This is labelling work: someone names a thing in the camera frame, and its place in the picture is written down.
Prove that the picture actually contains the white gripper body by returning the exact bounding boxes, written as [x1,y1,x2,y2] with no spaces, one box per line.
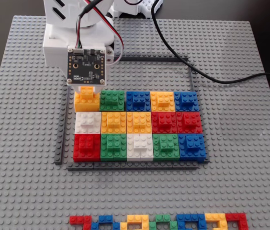
[43,23,115,75]

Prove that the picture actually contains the yellow lego cube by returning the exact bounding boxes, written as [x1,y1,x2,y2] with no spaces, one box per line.
[126,112,153,135]
[101,111,128,135]
[150,91,176,113]
[74,86,101,113]

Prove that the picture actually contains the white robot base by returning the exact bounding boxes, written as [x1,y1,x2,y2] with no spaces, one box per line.
[108,0,166,19]

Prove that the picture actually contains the green lego cube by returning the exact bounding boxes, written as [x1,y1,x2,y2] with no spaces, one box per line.
[99,90,126,112]
[100,133,128,162]
[153,133,180,161]

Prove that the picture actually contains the white lego cube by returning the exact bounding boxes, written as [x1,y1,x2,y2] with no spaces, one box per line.
[74,112,102,135]
[126,133,154,162]

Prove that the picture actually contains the blue lego cube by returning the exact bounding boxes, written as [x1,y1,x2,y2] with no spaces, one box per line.
[126,91,151,113]
[178,133,207,163]
[174,91,200,113]

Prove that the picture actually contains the red lego cube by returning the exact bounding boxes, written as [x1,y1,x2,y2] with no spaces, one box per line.
[72,133,101,163]
[151,112,179,134]
[177,112,204,134]

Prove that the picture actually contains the dark grey lego bar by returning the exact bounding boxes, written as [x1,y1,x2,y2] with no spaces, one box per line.
[106,55,189,63]
[67,161,198,171]
[55,68,71,165]
[187,61,210,164]

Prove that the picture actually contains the grey studded lego baseplate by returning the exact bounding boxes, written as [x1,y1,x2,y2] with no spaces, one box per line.
[0,15,270,230]

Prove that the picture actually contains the red brick letter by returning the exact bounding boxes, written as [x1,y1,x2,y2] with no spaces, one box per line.
[69,215,92,230]
[225,212,248,230]

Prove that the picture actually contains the blue brick letter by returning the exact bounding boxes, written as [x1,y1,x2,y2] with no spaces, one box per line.
[90,215,121,230]
[177,213,206,230]

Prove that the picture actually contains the yellow brick letter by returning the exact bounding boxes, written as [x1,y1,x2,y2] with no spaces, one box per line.
[204,213,228,230]
[120,214,150,230]

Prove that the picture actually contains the green brick letter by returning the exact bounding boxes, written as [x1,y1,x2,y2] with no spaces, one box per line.
[149,214,179,230]

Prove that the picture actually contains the red white black servo wires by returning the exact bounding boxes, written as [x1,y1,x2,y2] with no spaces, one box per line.
[94,13,124,66]

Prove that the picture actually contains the thin coloured camera wires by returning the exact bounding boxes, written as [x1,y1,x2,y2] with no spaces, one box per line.
[76,0,103,48]

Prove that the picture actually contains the thick black cable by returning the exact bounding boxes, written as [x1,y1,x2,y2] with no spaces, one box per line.
[150,0,270,84]

